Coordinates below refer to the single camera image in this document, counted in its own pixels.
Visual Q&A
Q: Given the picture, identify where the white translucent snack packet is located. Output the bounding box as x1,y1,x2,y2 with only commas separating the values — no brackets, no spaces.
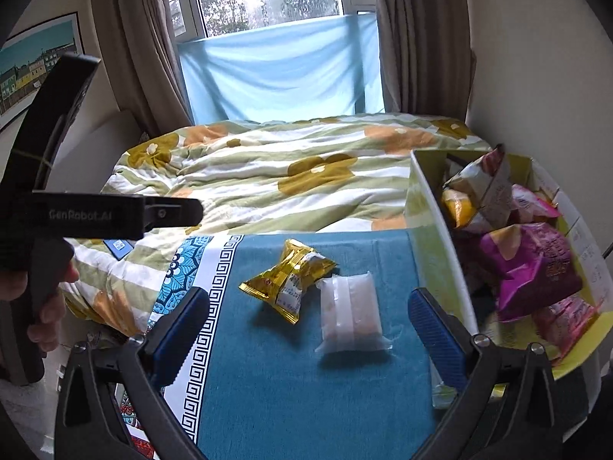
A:
315,271,394,356

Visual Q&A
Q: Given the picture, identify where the pale purple chip bag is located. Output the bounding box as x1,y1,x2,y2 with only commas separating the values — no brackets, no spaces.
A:
441,144,515,233

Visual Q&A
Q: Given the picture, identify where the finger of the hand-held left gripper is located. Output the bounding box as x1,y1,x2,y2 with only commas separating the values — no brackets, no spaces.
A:
141,195,203,231

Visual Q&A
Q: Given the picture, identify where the purple snack packet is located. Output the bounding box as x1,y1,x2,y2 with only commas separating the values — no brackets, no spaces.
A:
481,223,585,323

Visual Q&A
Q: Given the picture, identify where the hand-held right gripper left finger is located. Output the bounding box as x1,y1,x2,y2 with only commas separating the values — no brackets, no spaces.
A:
55,287,211,460

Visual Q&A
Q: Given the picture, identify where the brown curtain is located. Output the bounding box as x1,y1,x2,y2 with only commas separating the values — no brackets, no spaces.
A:
86,0,202,140
369,0,477,120

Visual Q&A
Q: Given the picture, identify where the floral quilt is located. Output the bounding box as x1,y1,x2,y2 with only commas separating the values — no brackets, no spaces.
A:
60,114,494,338

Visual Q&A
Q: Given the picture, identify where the large pink snack packet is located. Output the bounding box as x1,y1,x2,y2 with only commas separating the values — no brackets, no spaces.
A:
531,294,599,360

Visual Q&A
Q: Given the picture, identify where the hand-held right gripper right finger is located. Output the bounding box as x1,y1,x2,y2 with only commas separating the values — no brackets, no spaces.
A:
408,287,563,460

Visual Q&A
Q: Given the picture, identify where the teal printed blanket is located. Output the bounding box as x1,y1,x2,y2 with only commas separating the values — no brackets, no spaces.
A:
117,230,461,460

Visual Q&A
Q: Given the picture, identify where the small pink snack packet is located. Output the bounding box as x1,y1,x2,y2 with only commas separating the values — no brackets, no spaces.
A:
510,183,561,223

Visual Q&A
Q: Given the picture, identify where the small blue card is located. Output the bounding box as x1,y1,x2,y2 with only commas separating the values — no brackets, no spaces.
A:
103,238,134,260

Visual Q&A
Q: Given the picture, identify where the wall poster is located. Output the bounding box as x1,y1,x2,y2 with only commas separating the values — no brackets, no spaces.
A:
0,11,82,130

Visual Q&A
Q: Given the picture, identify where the green cardboard box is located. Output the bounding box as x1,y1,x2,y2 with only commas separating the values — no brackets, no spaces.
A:
405,148,606,379

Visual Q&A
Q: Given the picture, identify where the person's left hand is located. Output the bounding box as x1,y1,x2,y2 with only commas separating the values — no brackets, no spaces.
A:
26,261,80,355

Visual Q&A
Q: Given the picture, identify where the gold snack packet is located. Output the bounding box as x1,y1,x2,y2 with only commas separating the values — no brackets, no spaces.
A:
238,238,337,325

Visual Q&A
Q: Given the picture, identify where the light blue cloth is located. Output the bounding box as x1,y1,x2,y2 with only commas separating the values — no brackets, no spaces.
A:
177,12,384,125

